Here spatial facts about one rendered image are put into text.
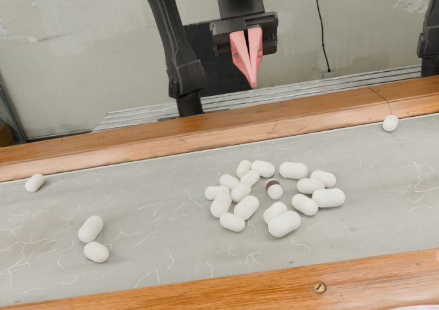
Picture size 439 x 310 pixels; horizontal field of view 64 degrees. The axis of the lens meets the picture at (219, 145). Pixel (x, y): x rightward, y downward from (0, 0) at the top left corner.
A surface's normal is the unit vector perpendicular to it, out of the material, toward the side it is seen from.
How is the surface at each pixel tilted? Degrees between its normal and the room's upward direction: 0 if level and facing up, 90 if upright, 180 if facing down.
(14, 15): 90
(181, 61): 78
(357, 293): 0
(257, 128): 45
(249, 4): 41
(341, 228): 0
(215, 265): 0
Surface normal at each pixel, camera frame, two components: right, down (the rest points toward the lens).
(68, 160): -0.11, -0.32
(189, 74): 0.51, 0.08
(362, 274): -0.17, -0.89
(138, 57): -0.04, 0.44
